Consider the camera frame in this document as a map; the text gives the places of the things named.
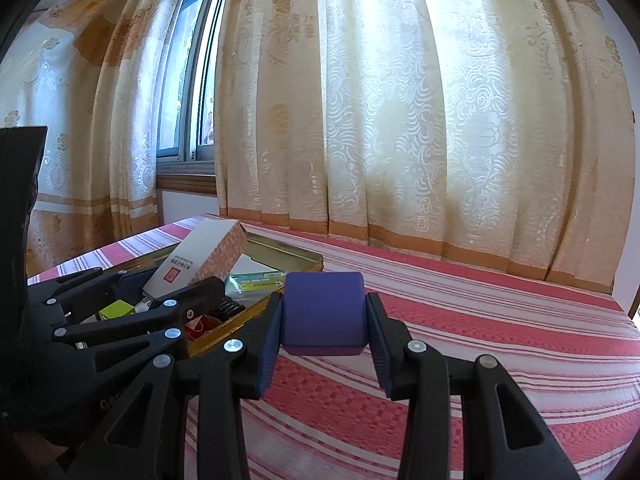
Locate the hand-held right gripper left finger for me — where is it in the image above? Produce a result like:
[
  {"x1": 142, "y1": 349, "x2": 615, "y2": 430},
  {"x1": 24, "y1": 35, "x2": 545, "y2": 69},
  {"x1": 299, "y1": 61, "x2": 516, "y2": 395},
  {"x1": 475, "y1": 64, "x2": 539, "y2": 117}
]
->
[{"x1": 65, "y1": 292, "x2": 287, "y2": 480}]

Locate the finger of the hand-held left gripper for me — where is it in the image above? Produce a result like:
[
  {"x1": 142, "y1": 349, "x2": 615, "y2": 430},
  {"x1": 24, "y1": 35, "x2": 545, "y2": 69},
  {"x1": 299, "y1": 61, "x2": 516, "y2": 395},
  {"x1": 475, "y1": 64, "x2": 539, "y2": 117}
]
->
[
  {"x1": 45, "y1": 276, "x2": 228, "y2": 361},
  {"x1": 27, "y1": 266, "x2": 162, "y2": 308}
]

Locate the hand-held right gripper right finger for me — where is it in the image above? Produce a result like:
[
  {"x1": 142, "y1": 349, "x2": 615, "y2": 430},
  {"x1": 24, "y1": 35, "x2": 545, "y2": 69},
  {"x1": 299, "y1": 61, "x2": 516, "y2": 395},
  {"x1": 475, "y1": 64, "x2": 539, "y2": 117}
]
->
[{"x1": 366, "y1": 292, "x2": 581, "y2": 480}]

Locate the green toy block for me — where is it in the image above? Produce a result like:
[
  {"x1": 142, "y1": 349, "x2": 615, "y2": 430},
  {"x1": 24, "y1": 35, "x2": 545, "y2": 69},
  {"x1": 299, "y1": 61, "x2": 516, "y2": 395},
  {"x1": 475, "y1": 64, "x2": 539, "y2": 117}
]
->
[{"x1": 97, "y1": 299, "x2": 137, "y2": 322}]

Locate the red toy block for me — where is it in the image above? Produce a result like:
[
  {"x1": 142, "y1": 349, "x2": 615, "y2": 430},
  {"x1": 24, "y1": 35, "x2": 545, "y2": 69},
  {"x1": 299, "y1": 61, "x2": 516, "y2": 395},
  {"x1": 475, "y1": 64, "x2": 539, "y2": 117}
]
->
[{"x1": 184, "y1": 314, "x2": 217, "y2": 342}]

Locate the white box with red label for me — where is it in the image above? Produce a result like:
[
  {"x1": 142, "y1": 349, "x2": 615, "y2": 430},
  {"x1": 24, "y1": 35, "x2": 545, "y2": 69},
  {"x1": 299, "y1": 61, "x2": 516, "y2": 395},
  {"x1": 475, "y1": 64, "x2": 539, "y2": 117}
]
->
[{"x1": 142, "y1": 219, "x2": 249, "y2": 302}]

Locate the green card pack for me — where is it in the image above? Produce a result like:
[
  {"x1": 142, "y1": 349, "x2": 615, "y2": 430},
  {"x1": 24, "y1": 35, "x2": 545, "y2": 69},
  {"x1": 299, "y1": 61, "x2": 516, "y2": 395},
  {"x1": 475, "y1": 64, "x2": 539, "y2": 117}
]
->
[{"x1": 224, "y1": 269, "x2": 287, "y2": 297}]

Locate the purple block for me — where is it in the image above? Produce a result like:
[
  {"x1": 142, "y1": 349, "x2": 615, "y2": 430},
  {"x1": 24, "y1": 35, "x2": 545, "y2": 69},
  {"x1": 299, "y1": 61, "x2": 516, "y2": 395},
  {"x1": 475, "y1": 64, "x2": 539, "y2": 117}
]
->
[{"x1": 279, "y1": 271, "x2": 369, "y2": 359}]

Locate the gold metal tin tray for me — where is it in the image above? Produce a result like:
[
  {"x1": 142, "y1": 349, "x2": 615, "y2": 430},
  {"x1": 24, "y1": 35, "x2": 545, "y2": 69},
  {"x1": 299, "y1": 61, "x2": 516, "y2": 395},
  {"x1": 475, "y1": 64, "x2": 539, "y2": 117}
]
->
[{"x1": 75, "y1": 230, "x2": 325, "y2": 361}]

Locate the white paper liner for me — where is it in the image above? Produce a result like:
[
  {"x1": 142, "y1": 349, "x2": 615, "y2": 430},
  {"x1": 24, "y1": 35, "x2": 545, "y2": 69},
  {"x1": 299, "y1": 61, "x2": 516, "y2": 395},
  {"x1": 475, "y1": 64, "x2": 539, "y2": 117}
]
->
[{"x1": 235, "y1": 254, "x2": 282, "y2": 281}]

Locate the red striped bed sheet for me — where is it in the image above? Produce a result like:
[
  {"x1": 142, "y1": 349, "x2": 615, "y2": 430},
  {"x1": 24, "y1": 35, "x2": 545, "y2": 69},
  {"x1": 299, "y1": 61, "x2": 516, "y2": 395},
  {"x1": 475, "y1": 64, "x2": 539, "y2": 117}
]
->
[{"x1": 27, "y1": 212, "x2": 635, "y2": 480}]

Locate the wooden window sill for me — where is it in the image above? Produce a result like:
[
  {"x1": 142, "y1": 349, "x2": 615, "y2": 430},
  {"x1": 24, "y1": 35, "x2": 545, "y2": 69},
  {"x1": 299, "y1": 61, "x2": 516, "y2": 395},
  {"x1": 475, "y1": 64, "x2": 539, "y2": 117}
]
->
[{"x1": 155, "y1": 172, "x2": 219, "y2": 197}]

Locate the narrow cream patterned curtain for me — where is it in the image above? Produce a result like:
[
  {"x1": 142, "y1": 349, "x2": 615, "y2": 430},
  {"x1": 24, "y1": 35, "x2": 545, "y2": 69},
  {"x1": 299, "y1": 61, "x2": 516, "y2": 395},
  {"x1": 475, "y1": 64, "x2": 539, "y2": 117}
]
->
[{"x1": 0, "y1": 0, "x2": 173, "y2": 273}]

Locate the sliding glass window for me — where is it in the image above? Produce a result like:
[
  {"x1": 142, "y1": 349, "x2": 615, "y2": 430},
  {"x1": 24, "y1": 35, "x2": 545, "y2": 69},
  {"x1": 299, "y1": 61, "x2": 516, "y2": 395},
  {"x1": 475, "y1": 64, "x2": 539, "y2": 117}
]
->
[{"x1": 156, "y1": 0, "x2": 227, "y2": 162}]

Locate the wide cream patterned curtain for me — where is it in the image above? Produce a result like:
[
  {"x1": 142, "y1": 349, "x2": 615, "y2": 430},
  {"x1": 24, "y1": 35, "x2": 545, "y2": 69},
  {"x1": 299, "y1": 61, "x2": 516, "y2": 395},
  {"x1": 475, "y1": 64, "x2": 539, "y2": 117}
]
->
[{"x1": 214, "y1": 0, "x2": 640, "y2": 295}]

